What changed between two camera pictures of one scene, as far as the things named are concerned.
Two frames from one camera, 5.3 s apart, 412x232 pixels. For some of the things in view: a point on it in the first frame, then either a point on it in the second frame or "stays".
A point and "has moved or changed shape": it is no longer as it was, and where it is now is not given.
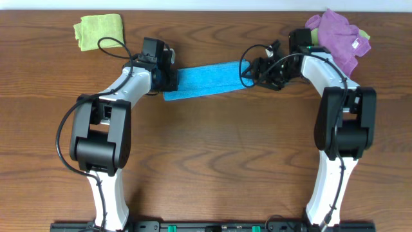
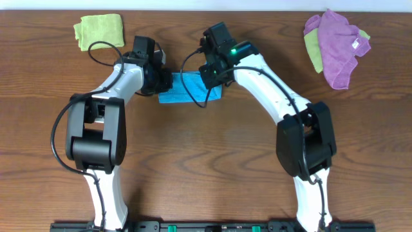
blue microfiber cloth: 198,80 has moved or changed shape
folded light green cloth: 100,31 stays
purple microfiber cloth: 341,40 stays
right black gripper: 267,62 -> 205,70
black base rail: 214,227 stays
